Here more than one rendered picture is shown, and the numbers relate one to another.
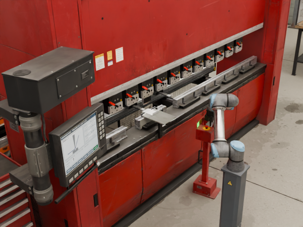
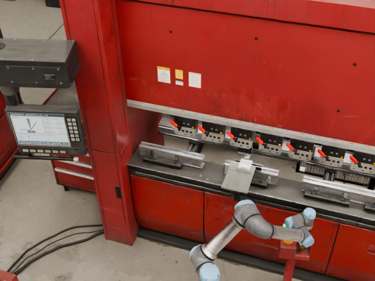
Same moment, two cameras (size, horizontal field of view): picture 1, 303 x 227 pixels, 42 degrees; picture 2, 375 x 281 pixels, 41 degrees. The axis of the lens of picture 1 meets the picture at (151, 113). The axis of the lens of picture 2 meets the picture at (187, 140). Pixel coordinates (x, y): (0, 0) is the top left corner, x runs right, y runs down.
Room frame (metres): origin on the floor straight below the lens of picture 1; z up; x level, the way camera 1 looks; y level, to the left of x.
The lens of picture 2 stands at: (1.97, -2.20, 3.47)
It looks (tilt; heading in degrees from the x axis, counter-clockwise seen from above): 41 degrees down; 68
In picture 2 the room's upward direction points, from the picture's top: 1 degrees counter-clockwise
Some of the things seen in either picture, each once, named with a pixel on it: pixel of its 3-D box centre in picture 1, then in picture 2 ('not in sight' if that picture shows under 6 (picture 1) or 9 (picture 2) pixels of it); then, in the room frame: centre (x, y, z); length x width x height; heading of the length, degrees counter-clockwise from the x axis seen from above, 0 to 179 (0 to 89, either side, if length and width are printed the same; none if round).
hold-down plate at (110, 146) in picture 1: (105, 150); (162, 161); (2.84, 0.40, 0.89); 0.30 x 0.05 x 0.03; 138
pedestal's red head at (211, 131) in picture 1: (207, 129); (294, 241); (3.41, -0.55, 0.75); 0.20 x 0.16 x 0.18; 150
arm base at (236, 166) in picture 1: (236, 162); not in sight; (2.72, -0.68, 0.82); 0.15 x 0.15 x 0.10
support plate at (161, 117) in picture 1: (158, 116); (238, 177); (3.23, -0.07, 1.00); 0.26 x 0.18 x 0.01; 48
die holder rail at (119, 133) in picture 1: (104, 142); (171, 154); (2.92, 0.41, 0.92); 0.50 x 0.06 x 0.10; 138
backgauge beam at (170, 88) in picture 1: (150, 95); (305, 153); (3.83, 0.00, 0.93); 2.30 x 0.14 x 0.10; 138
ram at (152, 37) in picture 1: (190, 19); (360, 93); (3.81, -0.39, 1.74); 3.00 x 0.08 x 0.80; 138
